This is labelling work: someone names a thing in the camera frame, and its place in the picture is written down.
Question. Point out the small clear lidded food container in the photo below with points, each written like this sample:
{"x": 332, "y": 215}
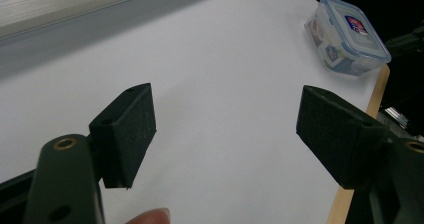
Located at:
{"x": 346, "y": 40}

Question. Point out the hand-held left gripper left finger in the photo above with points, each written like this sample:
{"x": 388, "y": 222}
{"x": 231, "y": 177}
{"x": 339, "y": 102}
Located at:
{"x": 126, "y": 137}

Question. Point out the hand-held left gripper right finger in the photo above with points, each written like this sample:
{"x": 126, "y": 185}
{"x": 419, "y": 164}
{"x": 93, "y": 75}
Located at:
{"x": 340, "y": 140}

